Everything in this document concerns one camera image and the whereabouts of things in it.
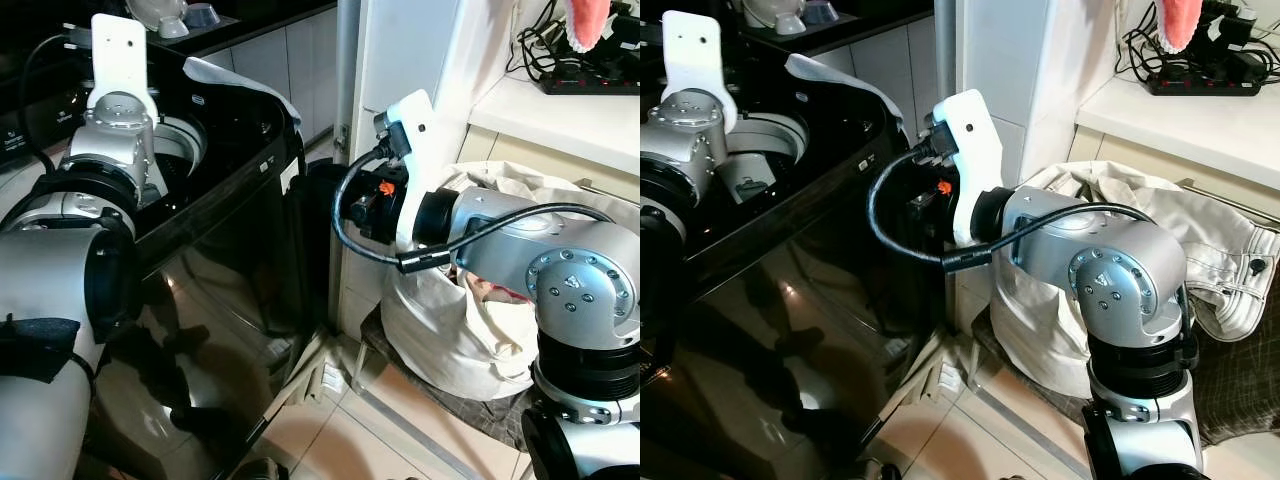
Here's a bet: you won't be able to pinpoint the black power strip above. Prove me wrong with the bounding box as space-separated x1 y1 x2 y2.
540 65 641 96
1148 68 1263 97

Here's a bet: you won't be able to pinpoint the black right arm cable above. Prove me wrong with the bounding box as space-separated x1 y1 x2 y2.
866 148 1161 273
332 148 616 276

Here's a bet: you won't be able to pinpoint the black top-loading washing machine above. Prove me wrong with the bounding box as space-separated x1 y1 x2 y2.
640 50 926 480
0 40 306 480

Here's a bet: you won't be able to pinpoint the white counter shelf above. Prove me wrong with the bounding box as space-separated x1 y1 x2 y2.
468 70 641 176
1075 75 1280 191

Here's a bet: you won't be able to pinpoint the cream denim trousers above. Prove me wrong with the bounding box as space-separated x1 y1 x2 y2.
1150 185 1280 343

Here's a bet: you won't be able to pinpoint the black power cable bundle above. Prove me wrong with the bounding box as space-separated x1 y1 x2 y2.
505 0 641 76
1115 0 1280 76

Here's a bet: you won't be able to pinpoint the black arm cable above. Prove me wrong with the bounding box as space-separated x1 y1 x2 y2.
18 25 96 171
866 148 1161 273
332 148 616 276

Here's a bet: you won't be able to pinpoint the cream cloth garment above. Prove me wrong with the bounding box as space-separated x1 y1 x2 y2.
985 160 1216 399
380 160 641 403

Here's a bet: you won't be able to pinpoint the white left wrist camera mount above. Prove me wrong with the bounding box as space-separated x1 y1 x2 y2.
662 10 739 131
88 14 159 116

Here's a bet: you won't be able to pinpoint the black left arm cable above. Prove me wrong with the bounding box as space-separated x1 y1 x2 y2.
18 25 96 171

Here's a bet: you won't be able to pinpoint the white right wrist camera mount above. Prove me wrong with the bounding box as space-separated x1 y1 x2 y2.
375 88 441 253
930 88 1006 249

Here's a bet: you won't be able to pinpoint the pink patterned garment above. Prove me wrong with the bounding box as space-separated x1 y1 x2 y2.
455 265 531 303

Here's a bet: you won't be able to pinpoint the white ceramic pot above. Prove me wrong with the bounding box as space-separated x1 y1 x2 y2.
745 0 806 36
125 0 191 39

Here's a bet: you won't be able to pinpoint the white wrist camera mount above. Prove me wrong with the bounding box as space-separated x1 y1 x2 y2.
662 10 739 131
930 88 1006 249
88 14 159 116
375 88 441 253

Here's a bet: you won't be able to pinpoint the white cloth sheet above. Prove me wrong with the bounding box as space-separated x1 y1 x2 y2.
185 57 303 126
785 53 913 141

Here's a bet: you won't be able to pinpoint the pink rubber glove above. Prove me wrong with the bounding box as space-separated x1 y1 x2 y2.
1158 0 1206 56
563 0 613 51

